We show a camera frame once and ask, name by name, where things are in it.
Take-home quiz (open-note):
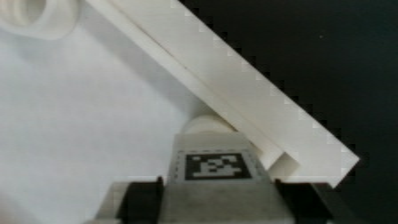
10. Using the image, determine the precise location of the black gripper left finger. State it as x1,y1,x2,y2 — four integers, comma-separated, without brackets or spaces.
86,176,166,224

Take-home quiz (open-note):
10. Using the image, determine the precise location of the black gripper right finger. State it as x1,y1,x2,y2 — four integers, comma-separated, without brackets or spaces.
275,180,358,224

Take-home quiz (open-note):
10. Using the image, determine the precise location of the white table leg with tag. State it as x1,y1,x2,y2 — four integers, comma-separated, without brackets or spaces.
159,115,294,224

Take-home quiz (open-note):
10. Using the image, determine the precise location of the white square tabletop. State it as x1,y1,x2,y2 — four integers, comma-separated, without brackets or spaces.
0,0,285,224

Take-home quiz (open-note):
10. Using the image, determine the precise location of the white U-shaped fence wall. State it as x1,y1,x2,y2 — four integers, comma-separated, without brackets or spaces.
111,0,358,185

